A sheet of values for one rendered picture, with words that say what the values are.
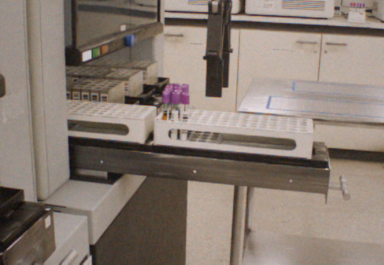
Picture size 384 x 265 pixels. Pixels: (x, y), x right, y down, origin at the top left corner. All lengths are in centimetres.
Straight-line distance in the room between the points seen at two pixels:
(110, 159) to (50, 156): 13
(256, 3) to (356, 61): 72
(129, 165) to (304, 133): 33
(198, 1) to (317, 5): 74
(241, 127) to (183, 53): 243
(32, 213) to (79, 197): 25
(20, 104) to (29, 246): 23
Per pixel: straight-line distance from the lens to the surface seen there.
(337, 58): 327
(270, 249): 171
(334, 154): 347
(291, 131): 93
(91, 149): 100
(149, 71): 144
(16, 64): 80
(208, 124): 94
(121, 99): 122
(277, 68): 327
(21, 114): 83
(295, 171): 93
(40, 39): 87
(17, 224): 69
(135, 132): 98
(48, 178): 94
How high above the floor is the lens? 113
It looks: 16 degrees down
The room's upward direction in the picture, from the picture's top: 1 degrees clockwise
